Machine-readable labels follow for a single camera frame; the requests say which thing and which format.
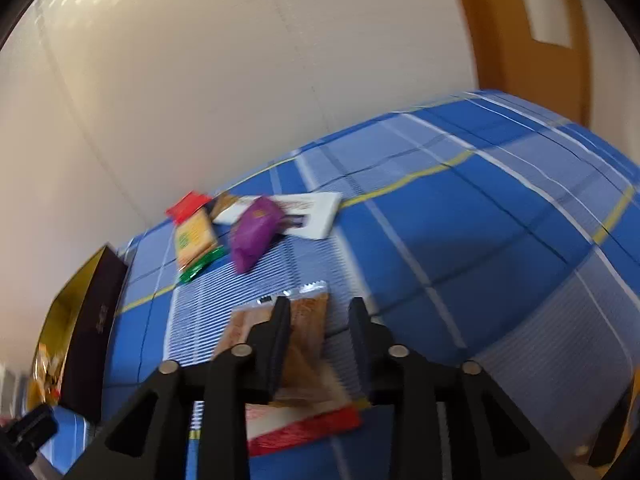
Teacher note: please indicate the white navy snack packet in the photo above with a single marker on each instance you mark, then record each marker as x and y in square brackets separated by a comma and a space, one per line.
[308, 215]

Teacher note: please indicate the white red wafer packet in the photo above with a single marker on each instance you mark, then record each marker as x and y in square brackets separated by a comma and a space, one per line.
[271, 429]

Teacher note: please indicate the blue plaid tablecloth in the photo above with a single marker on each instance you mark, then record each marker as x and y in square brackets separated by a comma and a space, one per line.
[479, 227]

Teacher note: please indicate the brown cake packet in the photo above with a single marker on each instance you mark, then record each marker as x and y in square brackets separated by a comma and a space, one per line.
[307, 378]

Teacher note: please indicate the green cracker packet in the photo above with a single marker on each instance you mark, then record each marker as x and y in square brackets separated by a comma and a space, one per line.
[196, 245]

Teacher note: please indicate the purple candy packet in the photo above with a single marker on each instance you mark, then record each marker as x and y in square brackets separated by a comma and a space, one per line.
[253, 233]

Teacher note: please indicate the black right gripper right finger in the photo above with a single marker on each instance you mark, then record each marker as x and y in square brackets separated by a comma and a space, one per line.
[449, 422]

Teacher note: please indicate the red snack packet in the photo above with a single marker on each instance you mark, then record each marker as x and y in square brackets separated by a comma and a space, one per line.
[185, 208]

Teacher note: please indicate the gold tin box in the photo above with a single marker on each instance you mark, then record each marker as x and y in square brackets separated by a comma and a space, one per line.
[69, 362]

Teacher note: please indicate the wooden door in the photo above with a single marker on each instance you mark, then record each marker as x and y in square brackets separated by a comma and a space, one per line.
[538, 50]

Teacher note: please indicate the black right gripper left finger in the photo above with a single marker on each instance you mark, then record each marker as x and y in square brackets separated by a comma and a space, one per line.
[149, 436]

